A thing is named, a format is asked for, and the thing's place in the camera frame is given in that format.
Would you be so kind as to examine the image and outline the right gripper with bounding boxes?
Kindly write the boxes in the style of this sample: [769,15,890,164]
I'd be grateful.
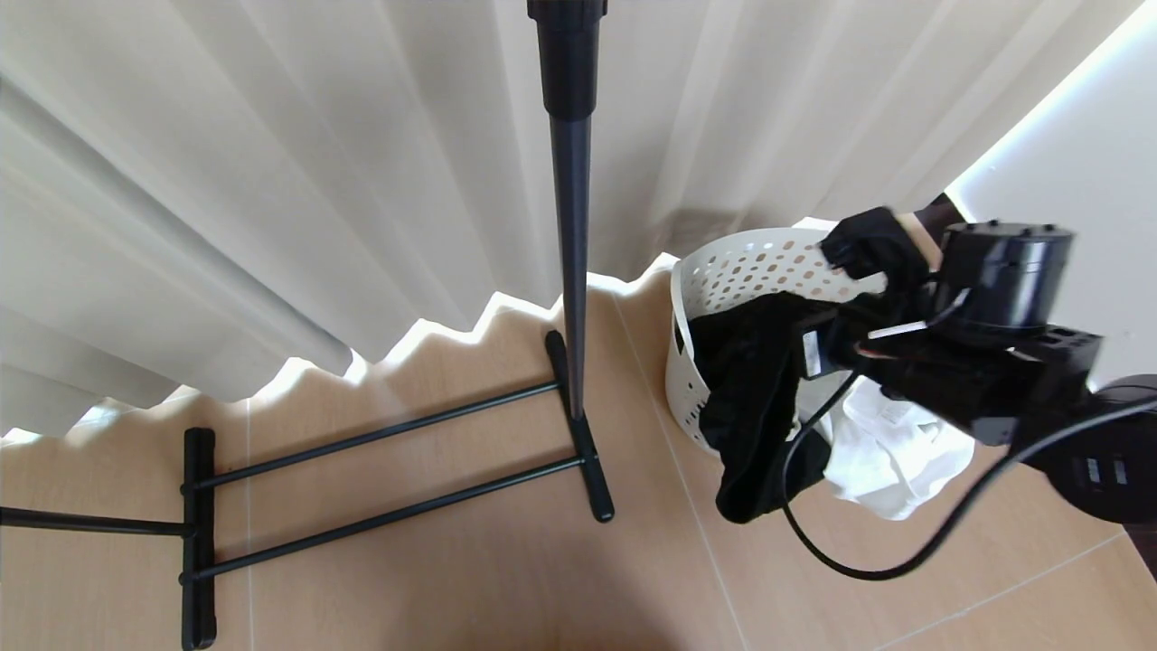
[795,303,1040,444]

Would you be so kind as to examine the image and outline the black shorts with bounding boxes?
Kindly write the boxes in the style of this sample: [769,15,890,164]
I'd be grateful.
[689,291,846,525]

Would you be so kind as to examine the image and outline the white laundry basket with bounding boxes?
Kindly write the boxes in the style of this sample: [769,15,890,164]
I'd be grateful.
[666,226,905,456]

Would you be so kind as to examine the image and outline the black clothes rack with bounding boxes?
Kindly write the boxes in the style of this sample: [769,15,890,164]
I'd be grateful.
[0,0,616,651]

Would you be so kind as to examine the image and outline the white garment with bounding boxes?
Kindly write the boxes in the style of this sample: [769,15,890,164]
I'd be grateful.
[795,375,977,522]

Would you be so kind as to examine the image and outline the beige curtain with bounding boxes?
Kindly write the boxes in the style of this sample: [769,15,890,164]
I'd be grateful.
[0,0,1144,439]

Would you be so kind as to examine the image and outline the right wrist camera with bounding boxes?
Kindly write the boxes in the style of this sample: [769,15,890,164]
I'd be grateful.
[818,206,932,292]

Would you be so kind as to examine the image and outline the black cable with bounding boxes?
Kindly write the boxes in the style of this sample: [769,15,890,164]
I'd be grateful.
[779,371,1157,581]

